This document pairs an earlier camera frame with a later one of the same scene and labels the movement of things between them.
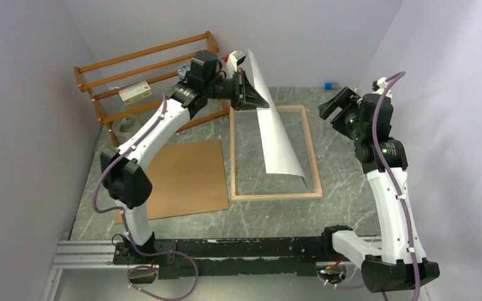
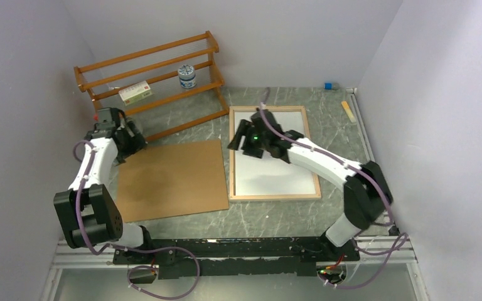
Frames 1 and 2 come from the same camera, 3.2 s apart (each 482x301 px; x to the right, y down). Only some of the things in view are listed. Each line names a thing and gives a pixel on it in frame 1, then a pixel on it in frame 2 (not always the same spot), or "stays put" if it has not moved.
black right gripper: x=346 y=100 to x=243 y=129
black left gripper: x=244 y=94 to x=136 y=143
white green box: x=135 y=93 stays put
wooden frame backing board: x=187 y=179 stays put
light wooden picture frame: x=234 y=196 stays put
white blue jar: x=182 y=71 stays put
